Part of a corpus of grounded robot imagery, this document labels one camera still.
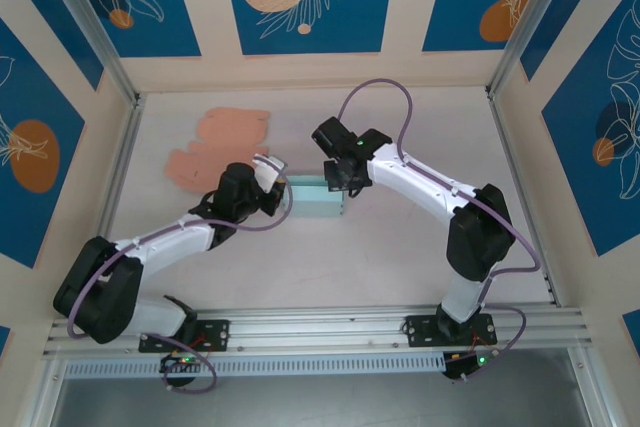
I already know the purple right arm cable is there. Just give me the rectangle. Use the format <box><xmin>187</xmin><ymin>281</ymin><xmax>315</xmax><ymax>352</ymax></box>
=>
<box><xmin>335</xmin><ymin>77</ymin><xmax>542</xmax><ymax>383</ymax></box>

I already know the small control circuit board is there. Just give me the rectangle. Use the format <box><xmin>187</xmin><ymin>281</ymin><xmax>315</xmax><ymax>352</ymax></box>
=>
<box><xmin>159</xmin><ymin>353</ymin><xmax>207</xmax><ymax>374</ymax></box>
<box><xmin>442</xmin><ymin>350</ymin><xmax>497</xmax><ymax>381</ymax></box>

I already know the grey slotted cable duct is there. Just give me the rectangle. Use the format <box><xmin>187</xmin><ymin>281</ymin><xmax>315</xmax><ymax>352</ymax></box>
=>
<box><xmin>63</xmin><ymin>351</ymin><xmax>449</xmax><ymax>379</ymax></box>

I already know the aluminium mounting rail beam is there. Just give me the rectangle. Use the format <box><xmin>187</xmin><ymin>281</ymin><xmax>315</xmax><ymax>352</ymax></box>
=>
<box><xmin>42</xmin><ymin>302</ymin><xmax>596</xmax><ymax>359</ymax></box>

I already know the aluminium frame strut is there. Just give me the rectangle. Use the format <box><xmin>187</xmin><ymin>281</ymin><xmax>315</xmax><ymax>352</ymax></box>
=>
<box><xmin>27</xmin><ymin>359</ymin><xmax>69</xmax><ymax>427</ymax></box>
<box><xmin>567</xmin><ymin>346</ymin><xmax>619</xmax><ymax>427</ymax></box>

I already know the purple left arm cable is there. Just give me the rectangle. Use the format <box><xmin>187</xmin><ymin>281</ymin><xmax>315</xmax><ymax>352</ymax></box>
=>
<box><xmin>67</xmin><ymin>155</ymin><xmax>295</xmax><ymax>392</ymax></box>

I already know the aluminium frame post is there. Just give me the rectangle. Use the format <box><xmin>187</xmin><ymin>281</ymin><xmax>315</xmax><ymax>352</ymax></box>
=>
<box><xmin>484</xmin><ymin>0</ymin><xmax>576</xmax><ymax>99</ymax></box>
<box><xmin>33</xmin><ymin>0</ymin><xmax>145</xmax><ymax>107</ymax></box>

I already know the salmon pink paper box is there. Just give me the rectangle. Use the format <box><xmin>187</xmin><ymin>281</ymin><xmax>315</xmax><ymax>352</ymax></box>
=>
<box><xmin>166</xmin><ymin>105</ymin><xmax>272</xmax><ymax>193</ymax></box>

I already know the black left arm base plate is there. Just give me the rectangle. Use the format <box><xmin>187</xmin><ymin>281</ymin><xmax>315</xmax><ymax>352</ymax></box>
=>
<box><xmin>137</xmin><ymin>319</ymin><xmax>231</xmax><ymax>353</ymax></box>

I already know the light blue paper box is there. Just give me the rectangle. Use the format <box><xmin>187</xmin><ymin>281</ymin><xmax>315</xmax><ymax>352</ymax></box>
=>
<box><xmin>288</xmin><ymin>174</ymin><xmax>347</xmax><ymax>221</ymax></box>

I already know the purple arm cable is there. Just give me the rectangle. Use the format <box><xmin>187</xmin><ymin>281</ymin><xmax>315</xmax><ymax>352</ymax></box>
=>
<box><xmin>67</xmin><ymin>155</ymin><xmax>295</xmax><ymax>392</ymax></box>
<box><xmin>335</xmin><ymin>77</ymin><xmax>542</xmax><ymax>383</ymax></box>

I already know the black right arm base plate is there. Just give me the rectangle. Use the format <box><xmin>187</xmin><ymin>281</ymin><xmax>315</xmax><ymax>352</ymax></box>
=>
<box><xmin>404</xmin><ymin>314</ymin><xmax>499</xmax><ymax>348</ymax></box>

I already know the grey metal sheet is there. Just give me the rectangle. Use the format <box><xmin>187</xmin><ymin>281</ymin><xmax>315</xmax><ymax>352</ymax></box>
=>
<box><xmin>49</xmin><ymin>375</ymin><xmax>594</xmax><ymax>427</ymax></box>

